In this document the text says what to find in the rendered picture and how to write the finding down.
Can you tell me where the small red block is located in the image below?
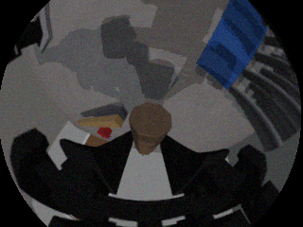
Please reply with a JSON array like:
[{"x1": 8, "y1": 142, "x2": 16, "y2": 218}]
[{"x1": 98, "y1": 128, "x2": 113, "y2": 139}]

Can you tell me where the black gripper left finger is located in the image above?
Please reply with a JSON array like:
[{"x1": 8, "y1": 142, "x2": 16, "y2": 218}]
[{"x1": 60, "y1": 130, "x2": 134, "y2": 196}]

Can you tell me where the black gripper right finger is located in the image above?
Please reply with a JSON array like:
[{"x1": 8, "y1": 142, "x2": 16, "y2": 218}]
[{"x1": 159, "y1": 135, "x2": 230, "y2": 197}]

